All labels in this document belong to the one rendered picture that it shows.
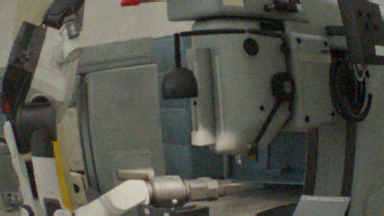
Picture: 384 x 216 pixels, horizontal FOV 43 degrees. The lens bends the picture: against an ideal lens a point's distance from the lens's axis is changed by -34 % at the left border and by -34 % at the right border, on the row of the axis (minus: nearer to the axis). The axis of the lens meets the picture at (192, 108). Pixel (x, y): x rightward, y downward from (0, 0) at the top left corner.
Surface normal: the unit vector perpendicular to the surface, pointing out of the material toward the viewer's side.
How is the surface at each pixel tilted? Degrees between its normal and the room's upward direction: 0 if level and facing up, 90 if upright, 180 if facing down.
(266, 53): 90
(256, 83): 90
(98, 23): 90
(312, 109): 90
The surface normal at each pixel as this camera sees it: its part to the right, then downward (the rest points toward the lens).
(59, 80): 0.54, -0.54
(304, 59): 0.51, 0.01
